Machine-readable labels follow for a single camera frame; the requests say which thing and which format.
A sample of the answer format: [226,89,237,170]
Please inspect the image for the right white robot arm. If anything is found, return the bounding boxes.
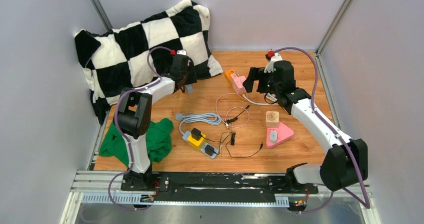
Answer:
[243,60,368,193]

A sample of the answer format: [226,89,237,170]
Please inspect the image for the yellow cube socket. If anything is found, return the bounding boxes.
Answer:
[187,133,206,151]

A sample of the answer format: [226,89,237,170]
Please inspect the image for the pink power strip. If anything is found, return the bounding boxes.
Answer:
[266,122,295,149]

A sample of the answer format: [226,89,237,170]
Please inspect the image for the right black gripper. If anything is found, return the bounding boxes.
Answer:
[243,67,281,96]

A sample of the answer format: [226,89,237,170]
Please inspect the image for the pink cube socket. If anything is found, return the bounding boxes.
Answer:
[232,76,246,95]

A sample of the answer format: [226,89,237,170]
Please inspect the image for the green cloth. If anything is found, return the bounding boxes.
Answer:
[99,118,174,167]

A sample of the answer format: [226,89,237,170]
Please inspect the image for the light blue power strip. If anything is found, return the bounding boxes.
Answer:
[182,131,219,159]

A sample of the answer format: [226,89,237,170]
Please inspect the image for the black tp-link power adapter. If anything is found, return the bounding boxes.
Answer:
[191,127,264,159]

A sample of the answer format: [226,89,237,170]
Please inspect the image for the light blue coiled cord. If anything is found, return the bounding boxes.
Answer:
[174,112,223,136]

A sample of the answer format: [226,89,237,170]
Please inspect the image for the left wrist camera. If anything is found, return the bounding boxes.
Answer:
[175,49,187,56]

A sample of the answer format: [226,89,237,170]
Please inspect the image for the black adapter with thin cable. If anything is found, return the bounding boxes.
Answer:
[204,105,250,156]

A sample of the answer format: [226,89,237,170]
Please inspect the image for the grey blue small charger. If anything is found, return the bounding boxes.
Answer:
[185,84,194,94]

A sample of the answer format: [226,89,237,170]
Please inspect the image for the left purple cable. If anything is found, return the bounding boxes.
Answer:
[107,46,177,212]

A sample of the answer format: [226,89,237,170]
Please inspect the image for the pink usb charger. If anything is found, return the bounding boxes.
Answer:
[230,72,240,81]

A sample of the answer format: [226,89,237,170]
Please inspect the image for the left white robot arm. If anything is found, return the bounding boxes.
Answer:
[114,50,197,191]

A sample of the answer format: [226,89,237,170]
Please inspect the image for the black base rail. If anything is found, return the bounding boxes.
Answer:
[81,171,320,213]

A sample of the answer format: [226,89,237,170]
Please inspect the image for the beige cube socket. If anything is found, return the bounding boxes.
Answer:
[265,111,280,128]

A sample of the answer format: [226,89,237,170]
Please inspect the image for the white cube charger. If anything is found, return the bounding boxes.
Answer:
[269,131,278,143]

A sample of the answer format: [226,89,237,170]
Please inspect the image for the black white checkered pillow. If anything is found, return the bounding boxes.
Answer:
[74,0,223,124]

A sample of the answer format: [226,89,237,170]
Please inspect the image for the orange power strip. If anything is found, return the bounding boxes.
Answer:
[225,69,235,84]

